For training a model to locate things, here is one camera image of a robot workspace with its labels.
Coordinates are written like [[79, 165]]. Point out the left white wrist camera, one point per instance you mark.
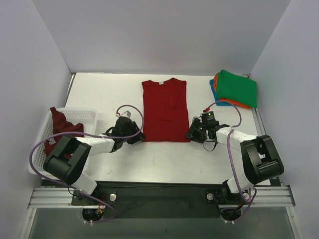
[[126, 114]]

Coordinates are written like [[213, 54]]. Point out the dark red t-shirt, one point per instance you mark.
[[60, 124]]

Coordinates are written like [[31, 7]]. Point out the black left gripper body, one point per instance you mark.
[[135, 134]]

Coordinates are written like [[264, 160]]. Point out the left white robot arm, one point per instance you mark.
[[67, 160]]

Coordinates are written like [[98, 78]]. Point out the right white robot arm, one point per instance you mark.
[[260, 158]]

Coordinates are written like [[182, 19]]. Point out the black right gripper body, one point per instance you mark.
[[194, 131]]

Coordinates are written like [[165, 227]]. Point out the green folded t-shirt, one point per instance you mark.
[[237, 88]]

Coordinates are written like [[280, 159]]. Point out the orange folded t-shirt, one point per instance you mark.
[[223, 101]]

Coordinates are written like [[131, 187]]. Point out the white plastic basket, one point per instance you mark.
[[86, 116]]

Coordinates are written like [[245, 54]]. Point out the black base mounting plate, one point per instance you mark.
[[134, 200]]

